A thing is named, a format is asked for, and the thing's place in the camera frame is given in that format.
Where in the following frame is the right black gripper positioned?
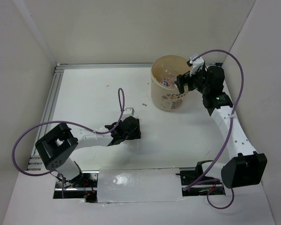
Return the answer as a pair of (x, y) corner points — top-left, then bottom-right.
(175, 66), (210, 94)

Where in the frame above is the blue white label bottle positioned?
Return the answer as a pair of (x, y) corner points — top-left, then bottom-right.
(160, 79), (175, 88)

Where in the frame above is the clear bottle blue cap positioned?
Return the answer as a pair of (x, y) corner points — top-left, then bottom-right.
(157, 63), (178, 83)

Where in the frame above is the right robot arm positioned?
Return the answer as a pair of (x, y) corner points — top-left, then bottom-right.
(175, 66), (267, 188)

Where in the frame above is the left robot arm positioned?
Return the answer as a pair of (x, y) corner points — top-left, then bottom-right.
(35, 116), (141, 187)

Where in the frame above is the beige round bin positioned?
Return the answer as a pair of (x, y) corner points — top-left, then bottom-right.
(151, 55), (192, 112)

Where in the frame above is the white tape sheet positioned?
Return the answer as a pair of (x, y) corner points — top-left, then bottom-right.
(97, 168), (183, 203)

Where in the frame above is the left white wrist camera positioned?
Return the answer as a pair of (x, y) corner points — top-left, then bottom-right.
(121, 107), (135, 120)

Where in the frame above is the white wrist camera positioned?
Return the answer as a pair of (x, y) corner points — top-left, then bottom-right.
(121, 107), (135, 120)
(186, 54), (206, 77)

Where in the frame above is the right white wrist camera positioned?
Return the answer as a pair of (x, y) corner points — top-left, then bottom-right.
(186, 54), (206, 77)

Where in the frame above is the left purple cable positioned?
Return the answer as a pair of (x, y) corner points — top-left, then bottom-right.
(12, 88), (126, 199)

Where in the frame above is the purple cable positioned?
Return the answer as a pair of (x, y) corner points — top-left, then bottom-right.
(183, 49), (244, 210)
(12, 88), (126, 199)

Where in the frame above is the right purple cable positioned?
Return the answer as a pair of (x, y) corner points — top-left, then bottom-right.
(183, 49), (244, 210)

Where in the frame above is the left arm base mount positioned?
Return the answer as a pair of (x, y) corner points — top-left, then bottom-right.
(52, 171), (99, 203)

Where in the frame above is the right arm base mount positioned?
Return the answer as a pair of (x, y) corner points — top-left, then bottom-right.
(175, 160), (225, 197)

